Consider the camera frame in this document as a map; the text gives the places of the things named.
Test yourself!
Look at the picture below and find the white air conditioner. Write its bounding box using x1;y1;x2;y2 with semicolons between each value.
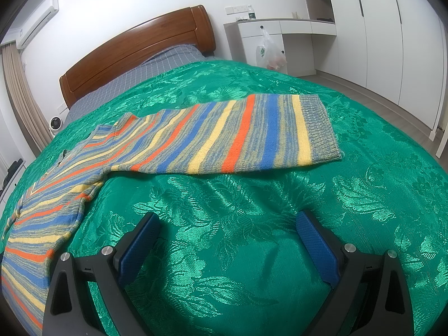
16;0;60;50

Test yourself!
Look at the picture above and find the dark clothes pile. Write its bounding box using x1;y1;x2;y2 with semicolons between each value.
0;159;26;193

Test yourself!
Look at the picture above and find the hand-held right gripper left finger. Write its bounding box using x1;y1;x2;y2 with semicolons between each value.
42;212;162;336

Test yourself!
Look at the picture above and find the grey checked pillow area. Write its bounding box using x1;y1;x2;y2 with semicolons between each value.
68;44;218;120

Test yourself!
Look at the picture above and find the wooden headboard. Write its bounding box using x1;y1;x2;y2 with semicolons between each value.
59;4;216;110

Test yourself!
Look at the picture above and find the green floral bedspread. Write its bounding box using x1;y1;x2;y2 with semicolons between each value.
0;59;448;336

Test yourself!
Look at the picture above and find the white wall socket panel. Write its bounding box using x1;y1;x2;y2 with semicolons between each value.
226;4;256;15

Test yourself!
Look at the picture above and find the small white fan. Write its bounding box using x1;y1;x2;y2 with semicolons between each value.
49;115;66;137

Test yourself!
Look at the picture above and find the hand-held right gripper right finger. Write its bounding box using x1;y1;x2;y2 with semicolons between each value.
295;209;415;336

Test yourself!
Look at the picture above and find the white plastic bag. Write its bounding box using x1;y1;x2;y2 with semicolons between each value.
255;28;288;71

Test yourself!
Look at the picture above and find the white wardrobe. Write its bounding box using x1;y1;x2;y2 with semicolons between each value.
301;0;448;158

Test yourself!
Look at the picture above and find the beige curtain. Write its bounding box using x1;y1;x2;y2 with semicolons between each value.
2;44;46;156

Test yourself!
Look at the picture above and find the striped knit sweater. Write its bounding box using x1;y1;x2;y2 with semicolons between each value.
0;93;342;333

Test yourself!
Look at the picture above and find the white built-in desk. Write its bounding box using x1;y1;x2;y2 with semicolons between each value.
223;17;339;78

